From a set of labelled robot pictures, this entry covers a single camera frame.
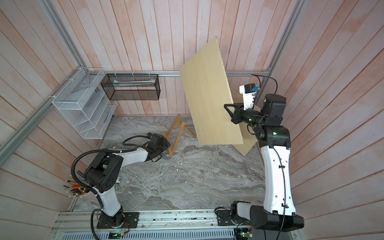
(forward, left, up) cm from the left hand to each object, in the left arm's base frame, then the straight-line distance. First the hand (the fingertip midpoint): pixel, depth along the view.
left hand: (165, 146), depth 99 cm
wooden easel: (-4, -5, +2) cm, 6 cm away
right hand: (-6, -31, +43) cm, 53 cm away
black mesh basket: (+38, +26, +21) cm, 51 cm away
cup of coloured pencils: (-31, +40, +10) cm, 51 cm away
